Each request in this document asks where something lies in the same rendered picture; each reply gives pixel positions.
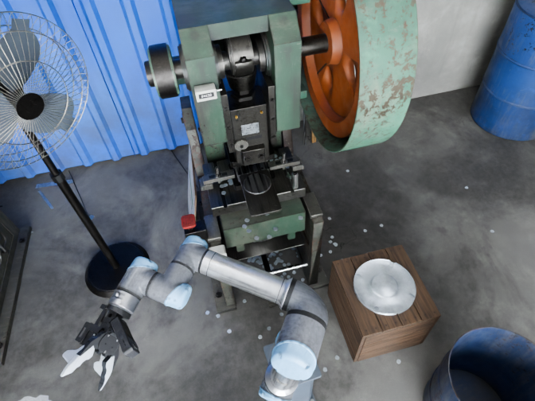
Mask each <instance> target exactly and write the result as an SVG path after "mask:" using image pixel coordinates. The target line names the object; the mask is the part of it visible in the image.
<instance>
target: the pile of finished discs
mask: <svg viewBox="0 0 535 401"><path fill-rule="evenodd" d="M353 288H354V292H355V294H356V295H357V298H358V299H359V301H360V302H361V303H362V304H363V305H364V306H365V307H366V308H367V309H369V310H371V311H373V312H374V313H378V314H382V315H396V314H397V313H398V314H400V313H403V312H404V311H406V310H407V309H408V308H409V307H410V306H411V305H412V303H413V302H414V300H415V297H416V284H415V282H414V279H413V277H412V276H411V275H410V273H409V272H408V271H407V270H406V269H405V268H404V267H402V266H401V265H400V264H398V263H392V262H391V261H390V260H387V259H373V260H370V261H368V262H366V263H363V264H362V265H361V266H360V267H359V268H358V269H357V271H356V274H355V275H354V279H353Z"/></svg>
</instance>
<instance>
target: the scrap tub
mask: <svg viewBox="0 0 535 401"><path fill-rule="evenodd" d="M423 401H535V344H534V343H533V342H532V341H531V340H529V339H527V338H526V337H523V336H522V335H520V334H518V333H515V332H513V331H511V330H508V329H503V328H499V327H493V326H484V327H478V328H475V329H471V330H469V331H467V332H465V333H464V334H463V335H461V336H460V337H459V338H458V339H457V340H456V342H455V343H454V344H453V346H452V348H451V350H450V351H448V352H447V354H446V355H445V356H444V357H443V359H442V361H441V363H440V365H439V366H438V367H437V368H436V369H435V371H434V372H433V374H432V377H431V379H430V380H429V381H428V383H427V385H426V387H425V389H424V396H423Z"/></svg>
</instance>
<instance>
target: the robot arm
mask: <svg viewBox="0 0 535 401"><path fill-rule="evenodd" d="M195 271H196V272H198V273H201V274H204V275H207V276H209V277H211V278H215V279H216V280H219V281H221V282H224V283H227V284H229V285H231V286H234V287H236V288H239V289H241V290H244V291H247V292H249V293H251V294H254V295H256V296H259V297H261V298H264V299H266V300H268V301H270V302H274V303H276V304H278V305H279V308H280V309H281V310H284V311H287V315H286V317H285V320H284V322H283V326H282V329H281V330H280V331H279V333H278V335H277V337H276V339H275V347H274V348H273V350H272V353H271V359H270V361H269V364H268V366H267V370H266V372H265V375H264V378H263V381H262V384H261V385H260V390H259V395H260V396H261V397H262V398H264V399H266V400H268V401H292V396H293V394H294V391H295V389H296V388H297V386H298V384H299V380H307V379H309V378H310V377H311V376H312V374H313V371H314V370H315V367H316V364H317V359H318V354H319V350H320V348H321V345H322V340H323V337H324V334H325V331H326V327H327V324H328V313H327V309H326V306H325V304H324V302H323V300H322V299H321V298H320V297H319V295H318V294H317V293H316V292H315V291H314V290H313V289H312V288H311V287H309V286H308V285H307V284H305V283H304V282H301V281H299V280H297V279H295V278H289V279H285V278H281V277H279V276H277V275H274V274H271V273H269V272H266V271H263V270H261V269H258V268H256V267H253V266H250V265H248V264H246V263H242V262H240V261H237V260H235V259H232V258H229V257H227V256H225V255H222V254H219V253H216V252H215V251H211V250H209V249H208V244H207V243H206V241H205V240H204V239H202V238H201V237H199V236H188V237H187V238H186V239H185V241H184V242H183V244H182V245H181V246H180V247H179V250H178V252H177V254H176V255H175V256H174V258H173V260H172V262H171V263H170V265H169V266H168V268H167V269H166V272H165V273H164V274H162V273H159V272H158V265H157V264H156V263H154V262H153V261H151V260H149V259H147V258H144V257H141V256H139V257H136V258H135V259H134V261H133V262H132V264H131V265H130V266H129V267H128V268H127V272H126V273H125V275H124V276H123V278H122V280H121V281H120V283H119V285H118V286H117V288H116V290H115V292H114V294H113V295H112V296H111V298H110V300H109V304H107V305H104V304H102V305H101V307H100V309H102V310H103V311H102V312H101V314H100V315H99V317H98V319H97V320H96V323H95V324H93V323H89V322H87V321H86V322H85V324H84V326H83V328H82V329H81V331H80V332H79V334H78V335H77V337H76V339H75V341H78V342H79V343H80V344H81V345H83V346H81V347H80V348H78V349H77V350H68V351H66V352H64V353H63V357H64V359H65V360H66V361H67V362H68V364H67V365H66V366H65V368H64V370H63V372H62V373H61V377H64V376H67V375H69V374H71V373H73V371H74V370H75V369H76V368H78V367H79V366H81V364H82V363H83V362H84V361H85V360H88V359H90V358H91V357H92V355H93V353H94V351H95V352H96V353H98V354H100V353H102V355H101V357H100V361H97V362H95V363H94V369H95V371H96V372H97V373H98V374H99V375H100V376H101V379H100V382H99V388H98V391H101V390H102V388H103V386H104V385H105V383H106V382H107V380H108V378H109V376H110V375H111V372H112V370H113V369H114V367H115V363H116V361H117V359H118V356H119V345H120V346H121V349H122V352H123V354H124V355H125V356H129V357H130V358H131V359H133V358H134V357H135V356H137V355H138V354H139V353H140V352H139V348H138V345H137V344H136V343H135V340H134V338H133V336H132V335H131V331H130V330H129V328H128V326H127V323H126V322H125V321H124V320H123V318H125V319H127V320H129V319H130V317H131V315H132V314H133V313H134V311H135V310H136V308H137V306H138V304H139V303H140V301H141V299H142V297H143V295H144V296H146V297H148V298H151V299H153V300H155V301H157V302H161V303H162V304H164V305H165V306H170V307H173V308H175V309H177V310H180V309H182V308H183V307H184V306H185V305H186V303H187V302H188V300H189V297H190V295H191V292H192V287H191V286H190V285H189V284H188V283H189V281H190V279H191V278H192V276H193V274H194V272H195ZM84 327H85V328H86V329H85V331H84V332H83V334H82V336H81V337H79V335H80V334H81V333H82V331H83V329H84Z"/></svg>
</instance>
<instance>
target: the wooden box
mask: <svg viewBox="0 0 535 401"><path fill-rule="evenodd" d="M373 259H387V260H390V261H391V262H392V263H398V264H400V265H401V266H402V267H404V268H405V269H406V270H407V271H408V272H409V273H410V275H411V276H412V277H413V279H414V282H415V284H416V297H415V300H414V302H413V303H412V305H411V306H410V307H409V308H408V309H407V310H406V311H404V312H403V313H400V314H398V313H397V314H396V315H382V314H378V313H374V312H373V311H371V310H369V309H367V308H366V307H365V306H364V305H363V304H362V303H361V302H360V301H359V299H358V298H357V295H356V294H355V292H354V288H353V279H354V275H355V274H356V271H357V269H358V268H359V267H360V266H361V265H362V264H363V263H366V262H368V261H370V260H373ZM332 263H333V264H332V267H331V272H330V283H329V288H328V296H329V298H330V302H331V304H332V306H333V309H334V312H335V314H336V317H337V319H338V323H339V325H340V327H341V330H342V333H343V336H344V338H345V340H346V343H347V346H348V349H349V351H350V355H351V356H352V359H353V362H356V361H361V360H366V359H369V358H372V357H375V356H380V355H383V354H386V353H389V352H395V351H397V350H401V349H403V348H409V347H412V346H415V345H419V344H422V343H423V342H424V340H425V338H426V337H427V335H428V334H429V333H430V332H431V330H432V328H433V326H434V325H435V323H436V322H437V321H438V320H439V318H440V317H441V314H440V312H439V311H438V309H437V307H436V305H435V303H434V302H433V300H432V297H431V296H430V294H429V293H428V291H427V289H426V287H425V285H424V284H423V282H422V280H421V278H420V276H419V275H418V273H417V271H416V269H415V267H414V266H413V264H412V262H411V260H410V258H409V257H408V255H407V253H406V251H405V249H404V248H403V246H402V244H401V245H398V246H395V247H389V248H385V249H381V250H378V251H372V252H369V253H368V254H367V253H365V254H362V255H356V256H353V257H350V258H345V259H339V260H336V261H333V262H332Z"/></svg>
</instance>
